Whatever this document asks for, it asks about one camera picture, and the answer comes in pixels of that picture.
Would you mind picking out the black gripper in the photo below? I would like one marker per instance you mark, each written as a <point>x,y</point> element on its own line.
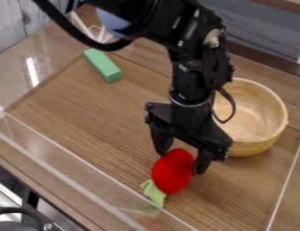
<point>208,138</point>

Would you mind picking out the red plush strawberry toy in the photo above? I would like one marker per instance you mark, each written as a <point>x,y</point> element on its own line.
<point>170,175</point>

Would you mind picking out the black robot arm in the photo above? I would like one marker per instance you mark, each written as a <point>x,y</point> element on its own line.
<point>192,32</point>

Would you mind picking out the wooden bowl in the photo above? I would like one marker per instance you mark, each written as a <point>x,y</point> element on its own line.
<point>260,119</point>

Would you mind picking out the green foam block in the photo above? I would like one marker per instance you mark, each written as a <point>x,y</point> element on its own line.
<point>102,64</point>

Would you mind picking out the black table frame bracket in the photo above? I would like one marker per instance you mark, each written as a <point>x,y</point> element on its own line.
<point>37,219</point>

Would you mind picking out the clear acrylic corner bracket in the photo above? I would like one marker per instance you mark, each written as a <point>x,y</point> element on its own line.
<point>96,32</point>

